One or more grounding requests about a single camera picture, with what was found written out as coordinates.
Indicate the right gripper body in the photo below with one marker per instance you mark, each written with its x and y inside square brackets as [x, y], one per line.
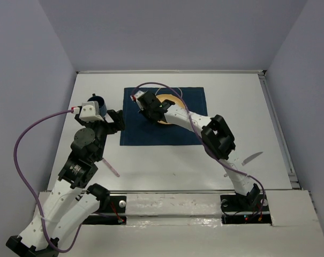
[148, 113]

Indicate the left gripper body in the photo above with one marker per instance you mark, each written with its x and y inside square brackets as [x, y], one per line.
[103, 129]

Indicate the blue whale cloth placemat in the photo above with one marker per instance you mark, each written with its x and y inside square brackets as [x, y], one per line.
[141, 132]

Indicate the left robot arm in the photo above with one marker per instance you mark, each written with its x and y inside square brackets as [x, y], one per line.
[71, 200]

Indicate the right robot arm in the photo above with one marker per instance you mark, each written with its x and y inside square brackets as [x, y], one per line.
[214, 134]

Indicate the dark blue mug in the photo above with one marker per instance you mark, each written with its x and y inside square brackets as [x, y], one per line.
[101, 103]

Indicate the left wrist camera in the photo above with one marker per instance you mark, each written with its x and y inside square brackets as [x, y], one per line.
[88, 112]

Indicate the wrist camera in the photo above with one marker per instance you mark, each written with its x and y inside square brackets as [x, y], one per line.
[137, 95]
[88, 112]

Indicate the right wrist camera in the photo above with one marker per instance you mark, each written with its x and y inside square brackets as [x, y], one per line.
[137, 95]

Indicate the pink handled fork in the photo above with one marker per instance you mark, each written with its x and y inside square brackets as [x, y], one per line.
[110, 167]

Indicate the metal rail at table front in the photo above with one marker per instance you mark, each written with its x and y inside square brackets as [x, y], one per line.
[171, 191]

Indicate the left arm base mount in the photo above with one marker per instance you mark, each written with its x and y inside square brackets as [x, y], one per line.
[109, 213]

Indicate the pink handled knife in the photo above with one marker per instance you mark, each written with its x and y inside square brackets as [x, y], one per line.
[251, 158]

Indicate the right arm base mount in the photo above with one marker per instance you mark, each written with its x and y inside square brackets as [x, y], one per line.
[234, 213]

